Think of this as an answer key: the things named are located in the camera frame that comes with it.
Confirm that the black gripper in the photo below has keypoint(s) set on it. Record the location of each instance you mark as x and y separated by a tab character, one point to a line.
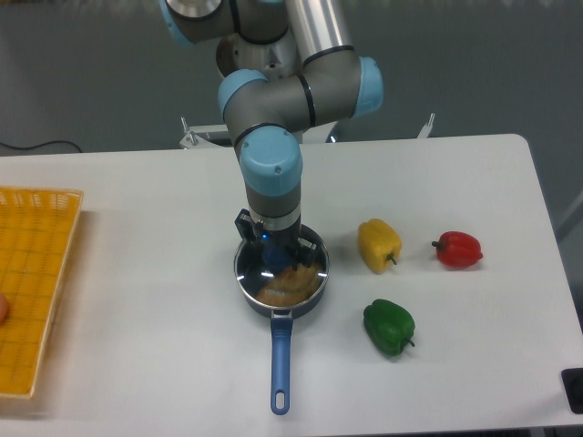
278	236

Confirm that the glass lid blue knob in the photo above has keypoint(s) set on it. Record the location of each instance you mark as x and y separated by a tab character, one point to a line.
252	272

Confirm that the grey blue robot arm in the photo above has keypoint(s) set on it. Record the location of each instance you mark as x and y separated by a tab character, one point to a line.
262	116

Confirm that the dark blue saucepan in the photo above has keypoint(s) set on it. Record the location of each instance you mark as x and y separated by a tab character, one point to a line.
281	323

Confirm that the baked pastry turnover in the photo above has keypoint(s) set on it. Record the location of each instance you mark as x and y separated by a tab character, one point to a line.
291	287

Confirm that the yellow bell pepper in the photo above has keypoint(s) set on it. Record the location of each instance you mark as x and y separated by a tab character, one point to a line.
379	245

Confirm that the green bell pepper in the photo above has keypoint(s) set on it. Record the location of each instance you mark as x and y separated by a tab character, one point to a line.
389	326

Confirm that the red bell pepper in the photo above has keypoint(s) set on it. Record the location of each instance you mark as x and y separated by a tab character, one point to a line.
458	250

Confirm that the yellow woven basket tray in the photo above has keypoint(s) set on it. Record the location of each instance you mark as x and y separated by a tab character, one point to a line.
38	226

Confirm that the black device at table edge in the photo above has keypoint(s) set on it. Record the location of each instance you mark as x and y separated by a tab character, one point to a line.
573	384

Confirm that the white metal base frame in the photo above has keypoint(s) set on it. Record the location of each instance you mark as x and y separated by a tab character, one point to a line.
378	127

